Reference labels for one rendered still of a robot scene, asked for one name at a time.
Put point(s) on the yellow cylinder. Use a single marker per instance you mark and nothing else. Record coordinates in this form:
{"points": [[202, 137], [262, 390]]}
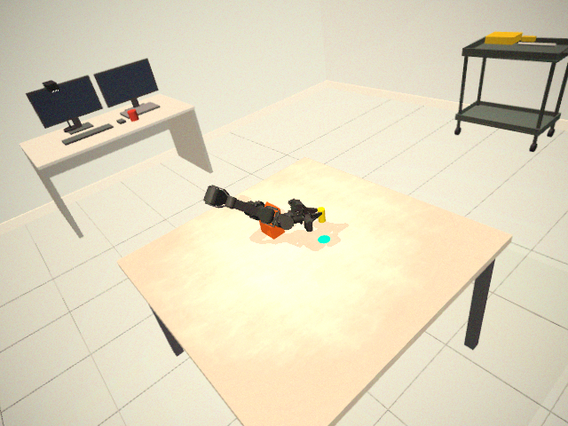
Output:
{"points": [[322, 218]]}

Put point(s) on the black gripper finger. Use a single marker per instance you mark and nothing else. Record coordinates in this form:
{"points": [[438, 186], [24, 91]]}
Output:
{"points": [[311, 210], [314, 216]]}

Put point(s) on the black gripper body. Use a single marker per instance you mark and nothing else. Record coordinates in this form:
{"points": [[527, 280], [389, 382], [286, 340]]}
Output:
{"points": [[308, 225]]}

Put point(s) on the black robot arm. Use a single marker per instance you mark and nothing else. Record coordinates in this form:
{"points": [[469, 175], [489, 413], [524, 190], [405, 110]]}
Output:
{"points": [[256, 210]]}

